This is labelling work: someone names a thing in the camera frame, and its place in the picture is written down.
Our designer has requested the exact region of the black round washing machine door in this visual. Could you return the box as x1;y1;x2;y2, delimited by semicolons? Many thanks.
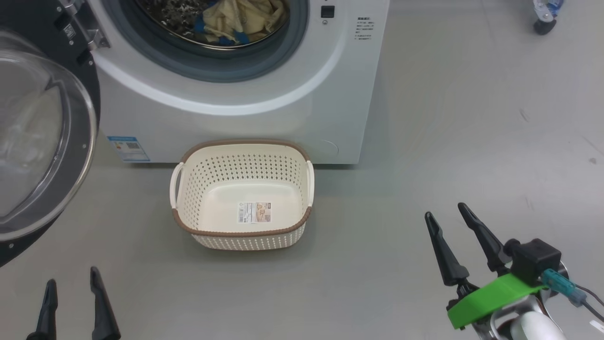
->
0;0;101;267

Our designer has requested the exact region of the grey rubber door gasket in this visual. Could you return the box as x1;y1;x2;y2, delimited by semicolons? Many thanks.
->
101;0;310;83

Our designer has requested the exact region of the black cart caster wheel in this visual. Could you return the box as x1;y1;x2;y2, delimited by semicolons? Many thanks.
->
533;0;557;36

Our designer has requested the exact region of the teal right camera connector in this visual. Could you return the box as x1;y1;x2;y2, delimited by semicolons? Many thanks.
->
541;269;588;307

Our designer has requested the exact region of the cream baby garment blue patch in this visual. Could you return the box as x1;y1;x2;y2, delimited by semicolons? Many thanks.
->
193;0;248;45

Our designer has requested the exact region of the white basket product sticker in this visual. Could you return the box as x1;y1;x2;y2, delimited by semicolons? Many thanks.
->
237;202;273;224

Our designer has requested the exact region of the steel washer drum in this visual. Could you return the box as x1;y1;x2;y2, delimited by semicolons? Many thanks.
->
137;0;289;49

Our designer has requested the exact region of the black right camera cable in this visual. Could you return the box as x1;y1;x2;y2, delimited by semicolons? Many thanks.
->
573;286;604;322

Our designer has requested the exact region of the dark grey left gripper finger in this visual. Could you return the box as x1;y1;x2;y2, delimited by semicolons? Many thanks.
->
26;279;58;340
90;267;122;340

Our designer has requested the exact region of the blue energy label sticker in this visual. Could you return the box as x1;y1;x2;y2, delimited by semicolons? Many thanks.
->
107;136;151;163

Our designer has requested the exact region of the metal door hinge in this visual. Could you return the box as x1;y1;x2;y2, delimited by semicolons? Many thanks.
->
59;0;111;50

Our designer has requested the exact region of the cream perforated laundry basket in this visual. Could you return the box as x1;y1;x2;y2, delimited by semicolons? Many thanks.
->
170;139;315;251

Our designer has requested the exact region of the white washing machine body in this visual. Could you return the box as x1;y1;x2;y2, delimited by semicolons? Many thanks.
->
87;0;391;165

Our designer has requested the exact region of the printed instruction text label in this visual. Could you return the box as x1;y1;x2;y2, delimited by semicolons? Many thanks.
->
356;17;377;42

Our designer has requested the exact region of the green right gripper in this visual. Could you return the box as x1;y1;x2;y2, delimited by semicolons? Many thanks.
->
425;203;550;330

